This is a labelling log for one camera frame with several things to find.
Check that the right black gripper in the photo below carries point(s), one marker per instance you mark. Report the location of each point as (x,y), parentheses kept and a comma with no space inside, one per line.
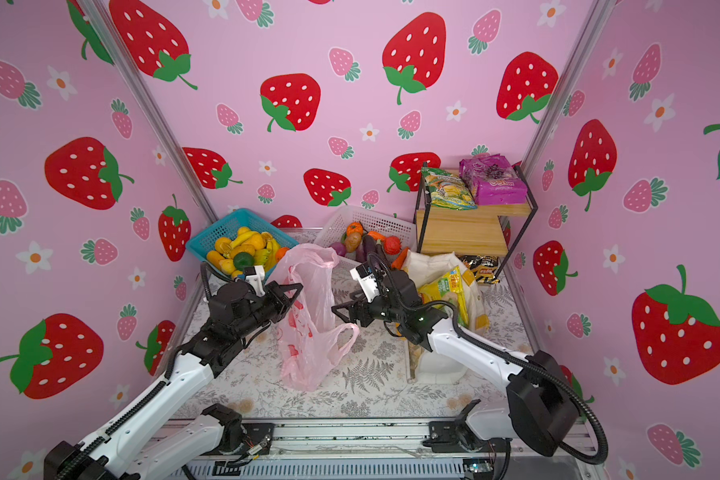
(362,305)

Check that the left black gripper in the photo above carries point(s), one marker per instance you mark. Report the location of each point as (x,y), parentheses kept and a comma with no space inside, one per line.
(273,293)

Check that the pink plastic grocery bag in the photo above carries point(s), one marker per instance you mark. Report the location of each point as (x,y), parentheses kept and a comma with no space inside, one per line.
(310,339)

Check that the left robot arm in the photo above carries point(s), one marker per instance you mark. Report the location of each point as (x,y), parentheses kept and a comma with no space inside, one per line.
(122,448)

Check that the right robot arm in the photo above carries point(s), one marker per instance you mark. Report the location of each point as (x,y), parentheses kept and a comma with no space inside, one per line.
(543,409)

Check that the orange tangerine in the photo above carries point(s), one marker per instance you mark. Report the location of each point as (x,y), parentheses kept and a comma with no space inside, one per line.
(281,253)

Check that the yellow banana bunch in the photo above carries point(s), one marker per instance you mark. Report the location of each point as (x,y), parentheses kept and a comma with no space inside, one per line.
(262,245)

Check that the purple onion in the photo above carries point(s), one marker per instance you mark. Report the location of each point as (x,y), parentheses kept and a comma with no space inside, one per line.
(339,248)

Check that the green lime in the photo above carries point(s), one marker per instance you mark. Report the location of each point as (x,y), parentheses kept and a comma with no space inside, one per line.
(243,260)

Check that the purple eggplant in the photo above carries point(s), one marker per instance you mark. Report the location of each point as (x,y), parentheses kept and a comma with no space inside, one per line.
(368,246)

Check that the brown potato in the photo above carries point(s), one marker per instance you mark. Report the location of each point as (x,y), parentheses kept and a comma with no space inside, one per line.
(353,241)

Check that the orange carrot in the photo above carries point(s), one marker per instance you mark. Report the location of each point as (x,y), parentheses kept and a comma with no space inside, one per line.
(398,263)

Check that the white plastic basket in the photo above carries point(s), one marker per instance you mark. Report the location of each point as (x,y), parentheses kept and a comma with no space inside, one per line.
(371,221)

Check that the small orange pumpkin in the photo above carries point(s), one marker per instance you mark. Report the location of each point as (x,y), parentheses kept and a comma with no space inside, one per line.
(355,227)

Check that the black yellow chips bag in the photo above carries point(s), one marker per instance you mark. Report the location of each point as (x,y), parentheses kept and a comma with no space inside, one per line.
(483,267)

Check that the green yellow snack bag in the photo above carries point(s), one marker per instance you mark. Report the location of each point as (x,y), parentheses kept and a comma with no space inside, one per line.
(447,190)

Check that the purple snack bag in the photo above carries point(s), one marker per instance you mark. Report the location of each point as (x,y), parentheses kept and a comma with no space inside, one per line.
(491,180)

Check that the black wire wooden shelf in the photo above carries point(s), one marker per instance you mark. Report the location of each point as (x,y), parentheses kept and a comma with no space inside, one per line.
(470,232)

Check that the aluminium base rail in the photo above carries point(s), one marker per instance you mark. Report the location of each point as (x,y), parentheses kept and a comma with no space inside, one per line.
(372,448)

